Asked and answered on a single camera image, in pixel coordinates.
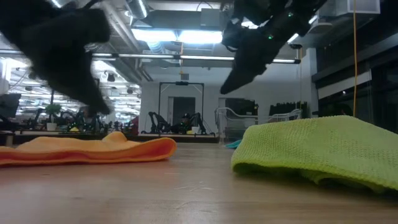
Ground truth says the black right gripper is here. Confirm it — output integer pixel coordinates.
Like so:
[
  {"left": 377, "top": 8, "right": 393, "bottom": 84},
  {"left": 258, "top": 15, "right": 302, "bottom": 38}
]
[{"left": 220, "top": 18, "right": 299, "bottom": 95}]

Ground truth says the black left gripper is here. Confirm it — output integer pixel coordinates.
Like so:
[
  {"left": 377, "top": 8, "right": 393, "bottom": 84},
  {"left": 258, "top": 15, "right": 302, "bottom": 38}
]
[{"left": 0, "top": 0, "right": 113, "bottom": 116}]

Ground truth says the orange microfiber towel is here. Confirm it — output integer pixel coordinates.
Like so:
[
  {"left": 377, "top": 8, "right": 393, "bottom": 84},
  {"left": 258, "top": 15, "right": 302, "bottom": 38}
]
[{"left": 0, "top": 131, "right": 178, "bottom": 167}]

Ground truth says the teal blue microfiber towel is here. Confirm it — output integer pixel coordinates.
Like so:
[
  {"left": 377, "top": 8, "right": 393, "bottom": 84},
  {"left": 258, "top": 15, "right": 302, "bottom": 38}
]
[{"left": 225, "top": 139, "right": 243, "bottom": 150}]

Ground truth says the lime green microfiber towel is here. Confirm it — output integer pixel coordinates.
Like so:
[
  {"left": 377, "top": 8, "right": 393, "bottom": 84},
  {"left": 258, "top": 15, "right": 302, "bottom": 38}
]
[{"left": 231, "top": 115, "right": 398, "bottom": 194}]

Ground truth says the background plant in white pot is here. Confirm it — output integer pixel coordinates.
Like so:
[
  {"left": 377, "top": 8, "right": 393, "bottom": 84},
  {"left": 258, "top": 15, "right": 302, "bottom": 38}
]
[{"left": 45, "top": 104, "right": 62, "bottom": 132}]

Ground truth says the long ceiling light bar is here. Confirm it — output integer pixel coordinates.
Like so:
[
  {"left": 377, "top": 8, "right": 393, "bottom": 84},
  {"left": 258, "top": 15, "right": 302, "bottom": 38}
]
[{"left": 91, "top": 52, "right": 302, "bottom": 65}]

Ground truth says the red background object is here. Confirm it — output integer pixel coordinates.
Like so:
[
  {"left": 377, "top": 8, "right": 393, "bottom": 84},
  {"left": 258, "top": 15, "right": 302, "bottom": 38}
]
[{"left": 129, "top": 116, "right": 140, "bottom": 135}]

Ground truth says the dark background monitor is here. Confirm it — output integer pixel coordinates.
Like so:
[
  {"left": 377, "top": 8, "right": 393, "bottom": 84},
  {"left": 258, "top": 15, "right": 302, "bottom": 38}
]
[{"left": 0, "top": 93, "right": 22, "bottom": 119}]

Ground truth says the bright ceiling light panel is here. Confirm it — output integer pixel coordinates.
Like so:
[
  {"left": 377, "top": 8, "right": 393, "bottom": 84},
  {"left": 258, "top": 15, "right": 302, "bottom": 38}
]
[{"left": 130, "top": 27, "right": 223, "bottom": 44}]

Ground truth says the background workbench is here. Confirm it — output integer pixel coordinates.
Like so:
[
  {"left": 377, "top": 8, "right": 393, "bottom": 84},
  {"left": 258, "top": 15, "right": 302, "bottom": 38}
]
[{"left": 0, "top": 129, "right": 219, "bottom": 145}]

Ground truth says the black background frame rig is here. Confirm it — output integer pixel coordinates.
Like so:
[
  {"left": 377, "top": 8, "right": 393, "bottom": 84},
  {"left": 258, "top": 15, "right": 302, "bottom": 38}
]
[{"left": 158, "top": 81, "right": 205, "bottom": 135}]

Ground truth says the white ceiling duct unit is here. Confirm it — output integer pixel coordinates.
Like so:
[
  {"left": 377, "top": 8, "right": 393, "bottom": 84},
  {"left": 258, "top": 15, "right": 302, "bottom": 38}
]
[{"left": 307, "top": 0, "right": 382, "bottom": 35}]

